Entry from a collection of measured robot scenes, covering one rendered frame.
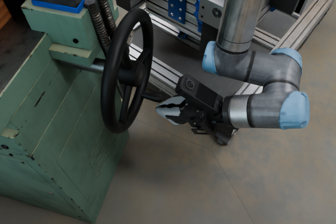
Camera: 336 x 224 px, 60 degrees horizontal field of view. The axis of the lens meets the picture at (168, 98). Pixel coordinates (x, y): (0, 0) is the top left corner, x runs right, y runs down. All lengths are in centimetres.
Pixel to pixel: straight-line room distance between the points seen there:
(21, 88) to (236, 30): 44
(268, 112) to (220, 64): 15
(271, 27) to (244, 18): 119
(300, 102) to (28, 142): 57
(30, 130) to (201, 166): 92
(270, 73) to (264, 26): 112
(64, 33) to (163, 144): 95
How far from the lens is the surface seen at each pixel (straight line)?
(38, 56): 67
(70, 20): 62
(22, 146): 70
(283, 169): 153
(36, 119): 72
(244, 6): 59
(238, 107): 64
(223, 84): 144
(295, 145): 161
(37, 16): 66
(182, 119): 69
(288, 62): 69
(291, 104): 61
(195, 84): 65
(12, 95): 63
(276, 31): 177
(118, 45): 55
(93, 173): 115
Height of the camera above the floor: 133
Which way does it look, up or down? 55 degrees down
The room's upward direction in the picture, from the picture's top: straight up
